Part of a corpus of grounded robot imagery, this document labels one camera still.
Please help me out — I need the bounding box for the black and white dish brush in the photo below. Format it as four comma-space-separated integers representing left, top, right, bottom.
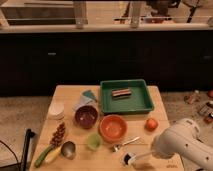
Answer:
123, 151, 152, 166

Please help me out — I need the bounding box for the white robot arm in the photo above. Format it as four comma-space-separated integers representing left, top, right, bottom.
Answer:
151, 118, 213, 171

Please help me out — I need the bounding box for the dark maroon bowl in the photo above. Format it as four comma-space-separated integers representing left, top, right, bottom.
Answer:
74, 105, 98, 129

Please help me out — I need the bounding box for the orange red bowl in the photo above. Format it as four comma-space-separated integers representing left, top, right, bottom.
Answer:
99, 115, 127, 143

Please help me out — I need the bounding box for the green plastic tray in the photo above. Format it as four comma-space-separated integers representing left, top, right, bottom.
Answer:
100, 79, 154, 114

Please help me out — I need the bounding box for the white and teal cloth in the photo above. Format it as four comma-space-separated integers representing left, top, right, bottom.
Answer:
73, 90, 97, 111

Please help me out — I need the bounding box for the small green cup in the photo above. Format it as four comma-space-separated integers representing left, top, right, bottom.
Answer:
87, 134, 102, 150

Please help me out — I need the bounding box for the small orange fruit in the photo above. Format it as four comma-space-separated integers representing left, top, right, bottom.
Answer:
145, 118, 158, 132

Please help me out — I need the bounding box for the silver metal fork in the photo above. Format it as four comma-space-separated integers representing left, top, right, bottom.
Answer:
111, 136, 140, 152

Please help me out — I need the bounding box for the red grape bunch toy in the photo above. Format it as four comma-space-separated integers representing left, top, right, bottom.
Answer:
50, 122, 66, 146

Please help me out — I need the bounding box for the yellow corn toy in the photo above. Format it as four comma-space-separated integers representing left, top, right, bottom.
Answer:
44, 147, 61, 164

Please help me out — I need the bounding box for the black stand left of table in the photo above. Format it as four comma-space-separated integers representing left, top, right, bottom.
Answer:
20, 129, 35, 171

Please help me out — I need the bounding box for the green cucumber toy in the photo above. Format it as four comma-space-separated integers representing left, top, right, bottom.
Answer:
34, 145, 54, 168

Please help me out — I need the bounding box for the black cable on floor left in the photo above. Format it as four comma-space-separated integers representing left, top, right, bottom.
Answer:
0, 139, 22, 171

